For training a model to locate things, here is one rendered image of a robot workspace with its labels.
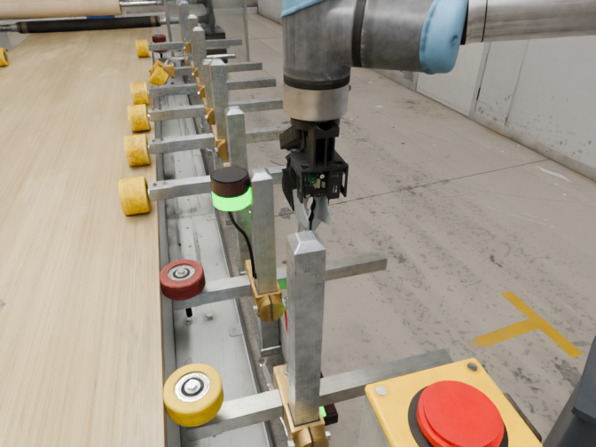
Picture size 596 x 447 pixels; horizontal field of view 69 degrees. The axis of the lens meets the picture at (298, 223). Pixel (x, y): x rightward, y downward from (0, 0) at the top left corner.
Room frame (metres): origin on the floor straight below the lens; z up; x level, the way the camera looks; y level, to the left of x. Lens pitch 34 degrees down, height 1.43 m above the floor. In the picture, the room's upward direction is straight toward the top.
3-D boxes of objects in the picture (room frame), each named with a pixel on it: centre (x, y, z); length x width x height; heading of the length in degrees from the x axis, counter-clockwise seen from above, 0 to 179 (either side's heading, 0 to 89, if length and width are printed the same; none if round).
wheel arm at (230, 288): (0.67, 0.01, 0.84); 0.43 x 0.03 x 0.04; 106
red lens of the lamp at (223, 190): (0.60, 0.11, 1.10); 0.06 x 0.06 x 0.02
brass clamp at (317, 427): (0.40, 0.00, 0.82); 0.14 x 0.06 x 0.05; 16
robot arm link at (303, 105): (0.60, -0.03, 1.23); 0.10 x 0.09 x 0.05; 106
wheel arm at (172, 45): (2.34, 0.53, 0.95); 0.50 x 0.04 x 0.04; 106
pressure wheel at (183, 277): (0.61, 0.21, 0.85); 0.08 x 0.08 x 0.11
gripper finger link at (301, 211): (0.59, -0.01, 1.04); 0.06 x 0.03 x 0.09; 16
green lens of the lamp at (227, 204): (0.60, 0.11, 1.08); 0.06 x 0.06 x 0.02
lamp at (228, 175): (0.60, 0.10, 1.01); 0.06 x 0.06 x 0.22; 16
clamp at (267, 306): (0.64, 0.07, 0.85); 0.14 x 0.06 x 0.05; 16
